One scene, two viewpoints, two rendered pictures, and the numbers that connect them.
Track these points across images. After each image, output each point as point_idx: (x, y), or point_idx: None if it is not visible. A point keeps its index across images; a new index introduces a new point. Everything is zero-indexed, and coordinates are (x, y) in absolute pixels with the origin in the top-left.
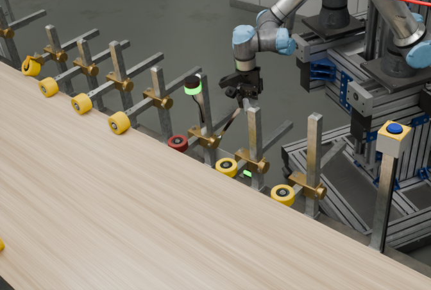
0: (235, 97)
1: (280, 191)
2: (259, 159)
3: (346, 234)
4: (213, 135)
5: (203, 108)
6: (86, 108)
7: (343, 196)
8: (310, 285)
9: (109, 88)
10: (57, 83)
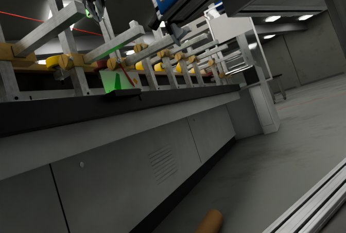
0: (151, 27)
1: None
2: (66, 53)
3: None
4: (114, 57)
5: (101, 30)
6: (138, 67)
7: (328, 232)
8: None
9: (157, 57)
10: (162, 65)
